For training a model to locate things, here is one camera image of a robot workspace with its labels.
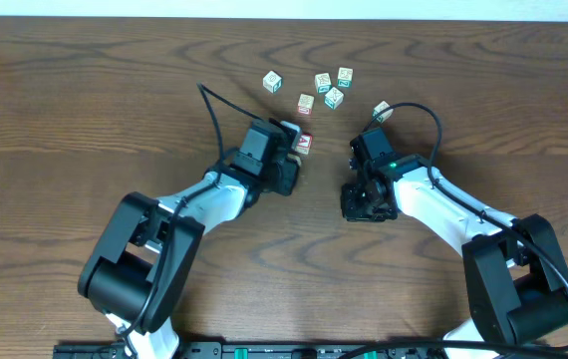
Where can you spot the wooden block red bottom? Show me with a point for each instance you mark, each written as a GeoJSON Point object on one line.
{"type": "Point", "coordinates": [305, 104]}

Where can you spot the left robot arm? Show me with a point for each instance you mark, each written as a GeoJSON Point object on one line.
{"type": "Point", "coordinates": [139, 266]}

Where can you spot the wooden block green X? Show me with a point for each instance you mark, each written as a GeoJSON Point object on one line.
{"type": "Point", "coordinates": [334, 98]}

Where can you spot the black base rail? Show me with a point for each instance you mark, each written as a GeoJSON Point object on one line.
{"type": "Point", "coordinates": [216, 350]}

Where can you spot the red letter A block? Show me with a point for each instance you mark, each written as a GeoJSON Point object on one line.
{"type": "Point", "coordinates": [304, 144]}

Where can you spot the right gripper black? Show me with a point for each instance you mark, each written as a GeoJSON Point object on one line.
{"type": "Point", "coordinates": [351, 210]}

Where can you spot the wooden block green number two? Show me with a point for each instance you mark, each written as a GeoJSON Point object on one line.
{"type": "Point", "coordinates": [345, 77]}

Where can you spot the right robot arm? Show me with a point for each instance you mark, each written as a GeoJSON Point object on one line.
{"type": "Point", "coordinates": [515, 273]}

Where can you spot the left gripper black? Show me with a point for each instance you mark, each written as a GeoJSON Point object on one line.
{"type": "Point", "coordinates": [288, 163]}

